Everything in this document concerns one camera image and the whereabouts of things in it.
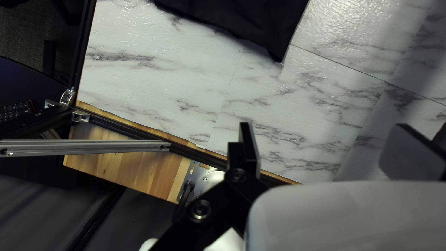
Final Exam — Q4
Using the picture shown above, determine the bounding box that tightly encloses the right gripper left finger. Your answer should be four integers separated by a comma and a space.
150, 122, 280, 251

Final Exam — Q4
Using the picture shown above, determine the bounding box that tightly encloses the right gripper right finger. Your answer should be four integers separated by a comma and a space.
379, 123, 446, 182

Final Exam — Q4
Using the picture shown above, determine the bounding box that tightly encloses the black t-shirt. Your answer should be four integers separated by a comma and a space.
153, 0, 310, 63

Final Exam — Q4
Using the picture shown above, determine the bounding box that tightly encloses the silver mounting plate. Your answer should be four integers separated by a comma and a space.
176, 160, 228, 206

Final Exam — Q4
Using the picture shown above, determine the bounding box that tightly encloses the laptop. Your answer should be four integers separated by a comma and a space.
0, 56, 69, 127

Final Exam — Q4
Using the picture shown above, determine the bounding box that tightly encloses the black cable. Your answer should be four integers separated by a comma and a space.
172, 180, 196, 224

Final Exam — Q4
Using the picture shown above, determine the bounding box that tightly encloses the black frame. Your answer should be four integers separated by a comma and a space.
0, 0, 302, 251

